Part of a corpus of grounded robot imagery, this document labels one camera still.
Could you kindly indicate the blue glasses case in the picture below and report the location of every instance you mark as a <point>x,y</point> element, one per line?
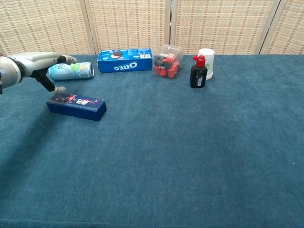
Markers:
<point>76,110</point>

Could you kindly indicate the clear box of red caps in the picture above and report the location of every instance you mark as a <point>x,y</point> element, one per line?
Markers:
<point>166,64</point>

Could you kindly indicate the blue tablecloth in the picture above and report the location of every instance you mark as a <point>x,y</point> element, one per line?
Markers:
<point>190,142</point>

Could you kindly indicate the light blue drink can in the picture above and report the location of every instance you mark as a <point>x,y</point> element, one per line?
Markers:
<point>71,71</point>

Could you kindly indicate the woven bamboo folding screen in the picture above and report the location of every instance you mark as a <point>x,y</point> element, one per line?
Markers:
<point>130,23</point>

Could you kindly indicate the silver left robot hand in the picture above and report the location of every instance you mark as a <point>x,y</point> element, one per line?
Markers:
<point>35,61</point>

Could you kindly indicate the black bottle with red cap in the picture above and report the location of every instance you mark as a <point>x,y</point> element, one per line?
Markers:
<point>198,76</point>

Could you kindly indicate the blue Oreo cookie box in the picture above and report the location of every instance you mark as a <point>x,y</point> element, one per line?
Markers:
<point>123,65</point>

